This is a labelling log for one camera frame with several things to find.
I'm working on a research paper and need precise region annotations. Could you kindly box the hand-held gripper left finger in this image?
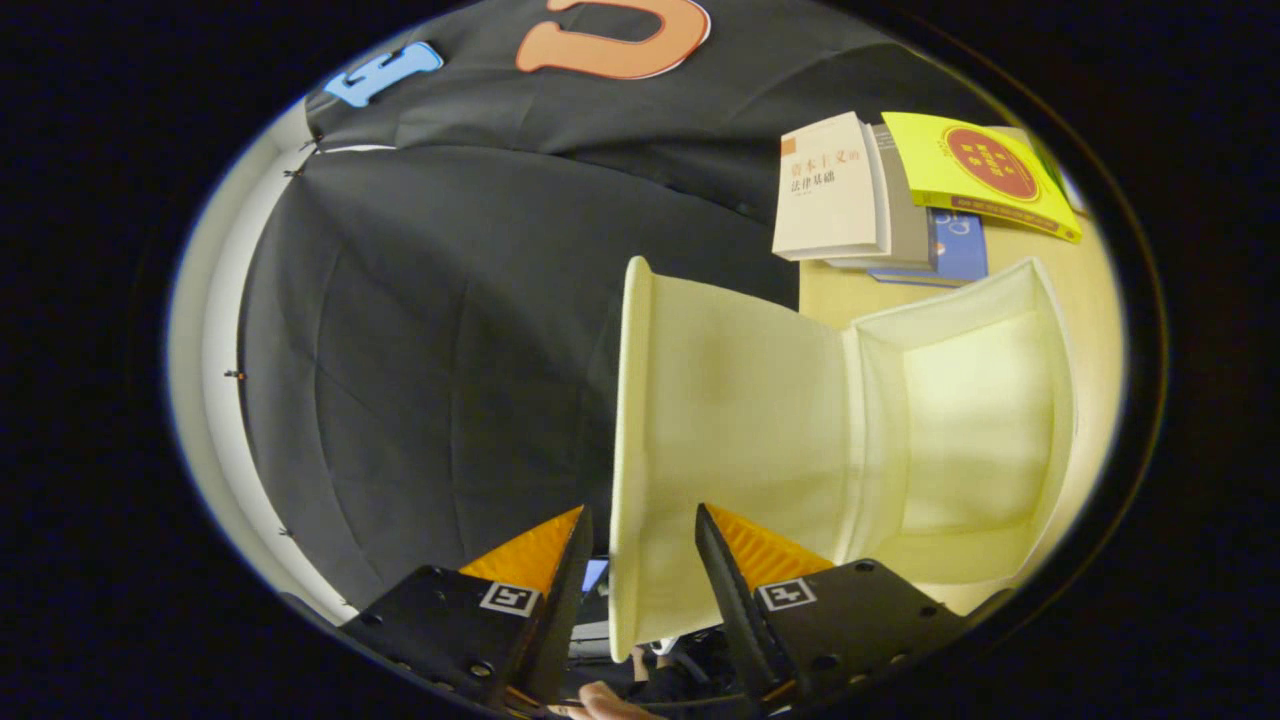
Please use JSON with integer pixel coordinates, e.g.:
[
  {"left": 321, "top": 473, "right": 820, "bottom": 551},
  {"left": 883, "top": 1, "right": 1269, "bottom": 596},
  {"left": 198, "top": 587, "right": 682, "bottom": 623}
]
[{"left": 340, "top": 505, "right": 594, "bottom": 713}]

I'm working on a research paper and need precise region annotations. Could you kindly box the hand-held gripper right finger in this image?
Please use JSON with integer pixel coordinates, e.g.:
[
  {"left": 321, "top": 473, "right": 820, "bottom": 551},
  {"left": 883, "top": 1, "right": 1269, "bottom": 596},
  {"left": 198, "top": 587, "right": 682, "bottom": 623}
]
[{"left": 695, "top": 503, "right": 1001, "bottom": 711}]

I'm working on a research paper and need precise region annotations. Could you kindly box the cream fabric storage box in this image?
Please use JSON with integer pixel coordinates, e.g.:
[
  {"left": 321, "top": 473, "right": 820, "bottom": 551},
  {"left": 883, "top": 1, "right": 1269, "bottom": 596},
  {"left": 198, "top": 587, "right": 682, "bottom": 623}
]
[{"left": 608, "top": 255, "right": 1079, "bottom": 663}]

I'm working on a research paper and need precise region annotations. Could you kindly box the blue book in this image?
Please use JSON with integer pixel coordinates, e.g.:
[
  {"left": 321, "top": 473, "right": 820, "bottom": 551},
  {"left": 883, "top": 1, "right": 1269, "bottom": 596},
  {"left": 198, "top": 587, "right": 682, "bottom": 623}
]
[{"left": 868, "top": 208, "right": 989, "bottom": 288}]

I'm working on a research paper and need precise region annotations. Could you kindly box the beige book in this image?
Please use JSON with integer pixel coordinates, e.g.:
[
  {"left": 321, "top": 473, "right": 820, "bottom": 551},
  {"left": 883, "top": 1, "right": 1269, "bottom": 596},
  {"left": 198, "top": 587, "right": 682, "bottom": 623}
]
[{"left": 772, "top": 111, "right": 891, "bottom": 263}]

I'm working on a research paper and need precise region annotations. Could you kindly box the grey book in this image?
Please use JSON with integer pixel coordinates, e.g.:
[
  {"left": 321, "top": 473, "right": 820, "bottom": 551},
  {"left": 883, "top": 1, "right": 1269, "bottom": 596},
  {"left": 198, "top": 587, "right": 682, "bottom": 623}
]
[{"left": 830, "top": 124, "right": 936, "bottom": 271}]

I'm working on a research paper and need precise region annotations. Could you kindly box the yellow book with red circle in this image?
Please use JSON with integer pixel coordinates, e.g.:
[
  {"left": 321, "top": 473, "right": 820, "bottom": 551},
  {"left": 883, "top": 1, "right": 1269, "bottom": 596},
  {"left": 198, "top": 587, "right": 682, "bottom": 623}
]
[{"left": 882, "top": 111, "right": 1084, "bottom": 244}]

